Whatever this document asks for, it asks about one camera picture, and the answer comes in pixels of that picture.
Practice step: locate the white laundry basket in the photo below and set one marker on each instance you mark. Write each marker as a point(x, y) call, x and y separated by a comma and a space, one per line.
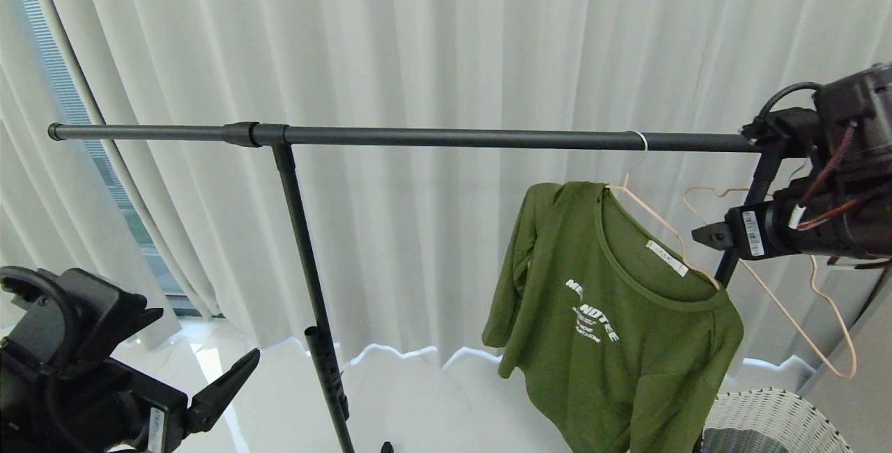
point(773, 418)

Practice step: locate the green long-sleeved shirt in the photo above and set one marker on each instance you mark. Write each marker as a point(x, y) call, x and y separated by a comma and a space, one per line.
point(613, 369)

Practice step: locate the window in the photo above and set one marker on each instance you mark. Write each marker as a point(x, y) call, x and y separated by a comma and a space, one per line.
point(63, 83)

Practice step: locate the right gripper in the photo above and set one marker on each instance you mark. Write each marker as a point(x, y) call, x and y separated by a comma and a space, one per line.
point(829, 230)

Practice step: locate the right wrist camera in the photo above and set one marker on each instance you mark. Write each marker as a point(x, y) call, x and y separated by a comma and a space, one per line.
point(787, 132)

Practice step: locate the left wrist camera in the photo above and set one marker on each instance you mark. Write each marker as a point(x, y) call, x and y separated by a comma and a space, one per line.
point(104, 313)

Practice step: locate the pink clothes hanger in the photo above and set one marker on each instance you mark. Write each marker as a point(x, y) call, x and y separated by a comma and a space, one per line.
point(787, 315)
point(655, 216)

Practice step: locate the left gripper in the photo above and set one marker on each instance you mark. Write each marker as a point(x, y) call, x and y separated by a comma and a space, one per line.
point(104, 418)

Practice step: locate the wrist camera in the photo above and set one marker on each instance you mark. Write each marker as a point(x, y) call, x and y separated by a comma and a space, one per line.
point(787, 132)
point(104, 313)

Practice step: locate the white curtain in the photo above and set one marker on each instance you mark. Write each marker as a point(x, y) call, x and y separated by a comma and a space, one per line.
point(453, 35)
point(42, 230)

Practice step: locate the black clothes rack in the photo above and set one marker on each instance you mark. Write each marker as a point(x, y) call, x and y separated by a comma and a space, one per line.
point(453, 137)

